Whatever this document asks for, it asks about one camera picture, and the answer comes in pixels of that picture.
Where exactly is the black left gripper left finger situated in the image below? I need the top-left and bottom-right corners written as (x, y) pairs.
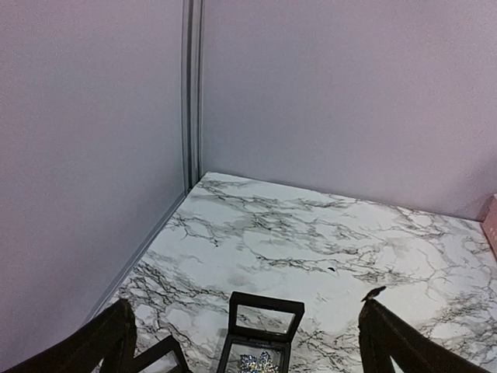
top-left (7, 299), bottom-right (136, 373)

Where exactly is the left aluminium corner post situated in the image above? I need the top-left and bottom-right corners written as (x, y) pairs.
top-left (181, 0), bottom-right (204, 193)

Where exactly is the pink perforated plastic basket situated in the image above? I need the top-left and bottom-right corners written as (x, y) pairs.
top-left (481, 194), bottom-right (497, 256)

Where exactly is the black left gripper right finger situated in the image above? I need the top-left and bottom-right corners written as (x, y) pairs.
top-left (359, 286), bottom-right (481, 373)

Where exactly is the black frame display box pair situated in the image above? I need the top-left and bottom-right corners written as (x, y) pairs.
top-left (132, 335), bottom-right (191, 373)

